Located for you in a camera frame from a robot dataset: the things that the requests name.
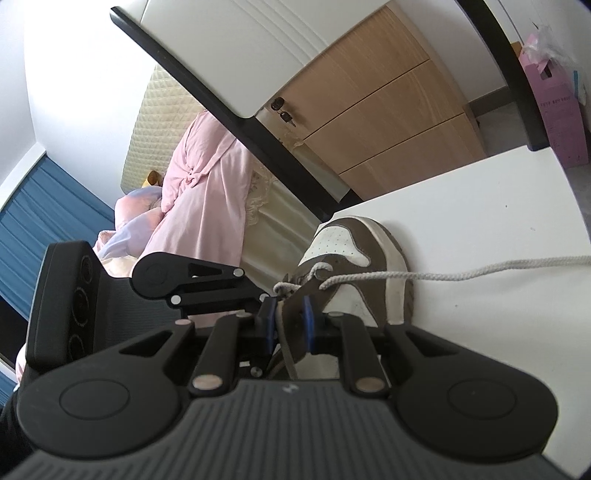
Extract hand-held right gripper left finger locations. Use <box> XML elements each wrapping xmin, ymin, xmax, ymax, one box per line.
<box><xmin>117</xmin><ymin>295</ymin><xmax>279</xmax><ymax>398</ymax></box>

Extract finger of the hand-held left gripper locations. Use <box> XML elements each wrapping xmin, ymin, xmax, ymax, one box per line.
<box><xmin>168</xmin><ymin>258</ymin><xmax>273</xmax><ymax>319</ymax></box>

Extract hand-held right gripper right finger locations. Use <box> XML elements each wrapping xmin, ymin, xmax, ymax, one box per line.
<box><xmin>301</xmin><ymin>295</ymin><xmax>456</xmax><ymax>398</ymax></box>

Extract white and brown sneaker shoe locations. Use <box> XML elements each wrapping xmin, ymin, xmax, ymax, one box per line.
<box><xmin>265</xmin><ymin>216</ymin><xmax>416</xmax><ymax>381</ymax></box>

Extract white shoelace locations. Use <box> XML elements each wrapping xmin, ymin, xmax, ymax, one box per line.
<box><xmin>273</xmin><ymin>255</ymin><xmax>591</xmax><ymax>380</ymax></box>

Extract dark framed panel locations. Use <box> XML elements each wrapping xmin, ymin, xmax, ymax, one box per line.
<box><xmin>0</xmin><ymin>295</ymin><xmax>29</xmax><ymax>365</ymax></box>

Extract pink blanket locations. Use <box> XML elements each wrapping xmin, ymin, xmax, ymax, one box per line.
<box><xmin>139</xmin><ymin>111</ymin><xmax>256</xmax><ymax>329</ymax></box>

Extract blue curtain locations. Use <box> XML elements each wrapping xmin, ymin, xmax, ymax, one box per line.
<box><xmin>0</xmin><ymin>154</ymin><xmax>116</xmax><ymax>393</ymax></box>

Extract pastel plush pillow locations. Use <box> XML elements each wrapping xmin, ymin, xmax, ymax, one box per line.
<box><xmin>95</xmin><ymin>187</ymin><xmax>164</xmax><ymax>278</ymax></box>

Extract cream quilted headboard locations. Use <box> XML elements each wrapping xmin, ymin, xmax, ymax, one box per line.
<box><xmin>121</xmin><ymin>65</ymin><xmax>208</xmax><ymax>195</ymax></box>

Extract black cabinet keys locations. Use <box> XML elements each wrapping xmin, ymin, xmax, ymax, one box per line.
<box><xmin>271</xmin><ymin>98</ymin><xmax>297</xmax><ymax>127</ymax></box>

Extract wooden bedside drawer cabinet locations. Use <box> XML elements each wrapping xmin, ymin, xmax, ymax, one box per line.
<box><xmin>256</xmin><ymin>4</ymin><xmax>488</xmax><ymax>201</ymax></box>

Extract pink cardboard box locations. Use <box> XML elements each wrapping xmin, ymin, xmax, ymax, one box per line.
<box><xmin>510</xmin><ymin>21</ymin><xmax>591</xmax><ymax>168</ymax></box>

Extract white chair with black frame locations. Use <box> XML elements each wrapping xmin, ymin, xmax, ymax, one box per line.
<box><xmin>110</xmin><ymin>0</ymin><xmax>591</xmax><ymax>467</ymax></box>

